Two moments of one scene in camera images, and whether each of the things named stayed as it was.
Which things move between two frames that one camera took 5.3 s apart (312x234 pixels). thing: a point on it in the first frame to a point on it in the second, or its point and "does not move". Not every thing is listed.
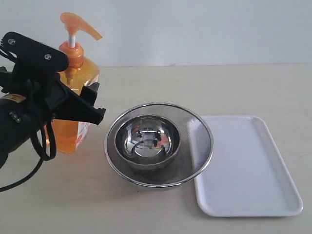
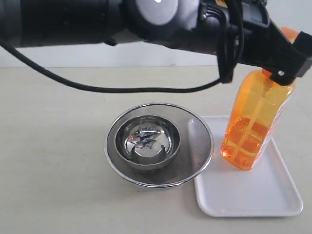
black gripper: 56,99 to 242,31
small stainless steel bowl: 147,142 does not move
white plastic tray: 246,176 does not move
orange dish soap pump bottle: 70,131 to 258,113
